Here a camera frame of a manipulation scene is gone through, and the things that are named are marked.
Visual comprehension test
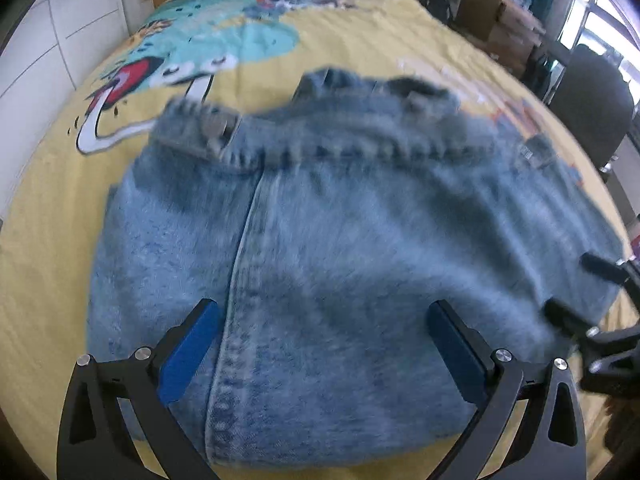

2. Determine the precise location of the light blue denim jacket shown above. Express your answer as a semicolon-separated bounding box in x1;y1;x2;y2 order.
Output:
87;70;624;468

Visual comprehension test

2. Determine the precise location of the yellow cartoon print bedsheet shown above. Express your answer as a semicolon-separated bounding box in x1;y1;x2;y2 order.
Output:
1;0;624;478

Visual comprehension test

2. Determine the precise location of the dark office chair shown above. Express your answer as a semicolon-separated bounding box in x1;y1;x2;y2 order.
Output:
549;44;634;169

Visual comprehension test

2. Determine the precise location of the wooden drawer cabinet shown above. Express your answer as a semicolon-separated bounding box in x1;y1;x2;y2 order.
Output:
454;0;546;78

